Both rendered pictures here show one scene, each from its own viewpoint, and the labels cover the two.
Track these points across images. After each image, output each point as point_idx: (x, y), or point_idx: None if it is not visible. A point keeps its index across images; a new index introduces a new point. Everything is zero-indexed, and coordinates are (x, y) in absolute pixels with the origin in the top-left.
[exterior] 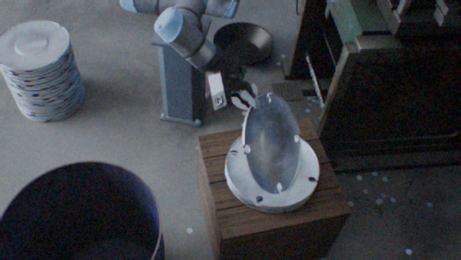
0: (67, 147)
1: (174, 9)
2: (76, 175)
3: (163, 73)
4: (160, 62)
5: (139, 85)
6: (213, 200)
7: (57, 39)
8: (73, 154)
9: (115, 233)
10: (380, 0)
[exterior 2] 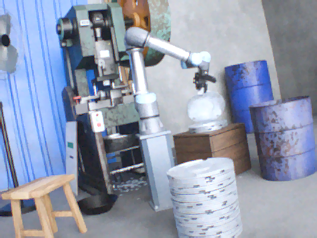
0: (243, 209)
1: (201, 52)
2: (264, 115)
3: (172, 159)
4: (169, 151)
5: (160, 219)
6: (233, 126)
7: (184, 167)
8: (244, 205)
9: (267, 173)
10: (124, 100)
